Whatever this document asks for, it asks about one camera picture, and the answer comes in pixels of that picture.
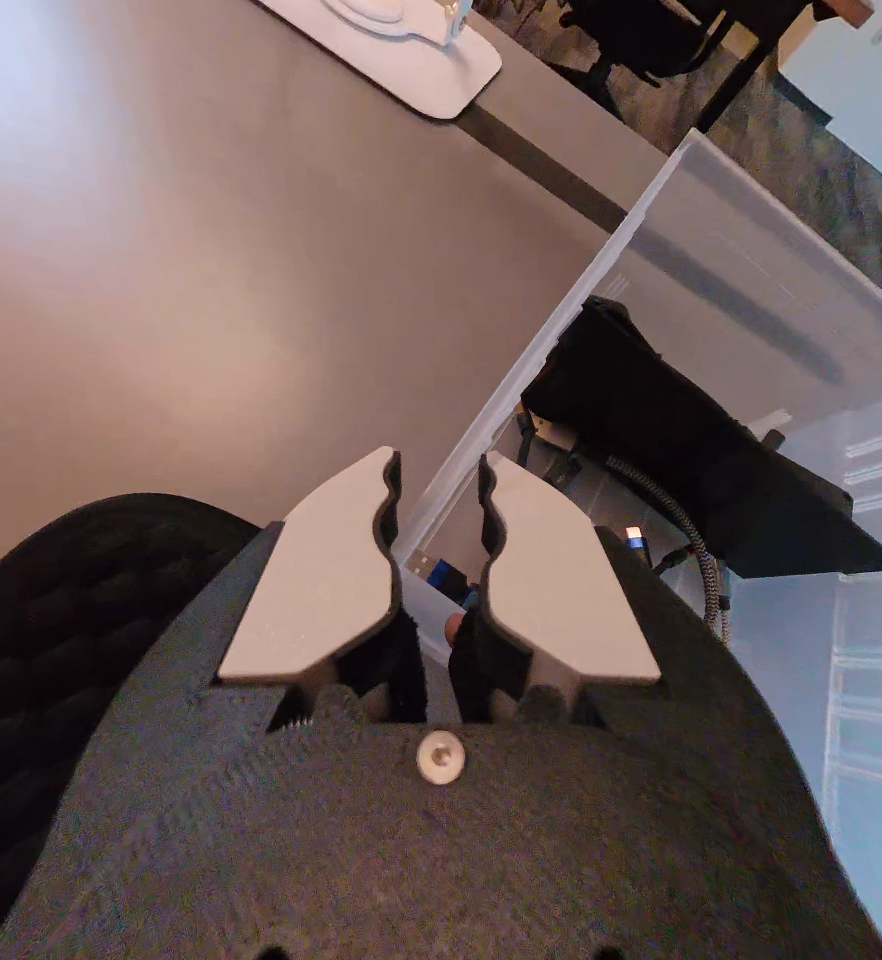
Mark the blue usb connector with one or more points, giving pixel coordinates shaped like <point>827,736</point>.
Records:
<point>441,576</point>

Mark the silver usb adapter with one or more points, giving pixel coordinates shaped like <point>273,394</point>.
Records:
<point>549,433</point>

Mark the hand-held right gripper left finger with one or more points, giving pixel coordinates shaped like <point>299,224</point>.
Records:
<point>321,577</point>

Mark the black office chair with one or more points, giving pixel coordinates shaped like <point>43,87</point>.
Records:
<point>635,37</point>

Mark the black panel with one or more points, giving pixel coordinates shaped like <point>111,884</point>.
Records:
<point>673,427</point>

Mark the clear plastic bin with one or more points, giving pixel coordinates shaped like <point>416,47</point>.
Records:
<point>785,285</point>

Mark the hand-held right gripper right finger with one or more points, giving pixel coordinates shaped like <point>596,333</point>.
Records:
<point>561,592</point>

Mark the wooden office desk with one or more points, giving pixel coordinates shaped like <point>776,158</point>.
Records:
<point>740,67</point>

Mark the framed sign on white base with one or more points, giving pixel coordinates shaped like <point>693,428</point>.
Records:
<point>426,75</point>

